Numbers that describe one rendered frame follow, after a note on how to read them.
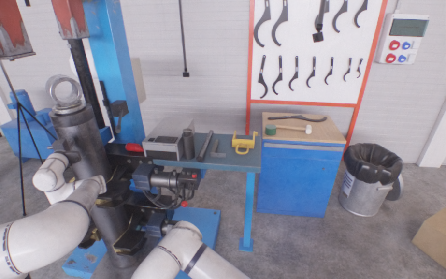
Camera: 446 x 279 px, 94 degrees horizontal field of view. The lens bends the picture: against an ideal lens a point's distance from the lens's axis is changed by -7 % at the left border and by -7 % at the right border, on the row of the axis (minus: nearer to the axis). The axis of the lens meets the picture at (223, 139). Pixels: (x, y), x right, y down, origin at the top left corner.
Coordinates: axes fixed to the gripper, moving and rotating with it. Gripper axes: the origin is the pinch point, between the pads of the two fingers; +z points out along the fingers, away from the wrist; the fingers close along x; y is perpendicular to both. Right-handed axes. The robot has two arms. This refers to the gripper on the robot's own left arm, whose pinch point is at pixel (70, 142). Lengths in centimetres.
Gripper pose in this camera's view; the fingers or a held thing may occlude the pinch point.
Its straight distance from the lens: 139.9
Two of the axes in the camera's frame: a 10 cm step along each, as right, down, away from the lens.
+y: -9.7, 1.3, -2.0
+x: 0.2, 8.7, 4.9
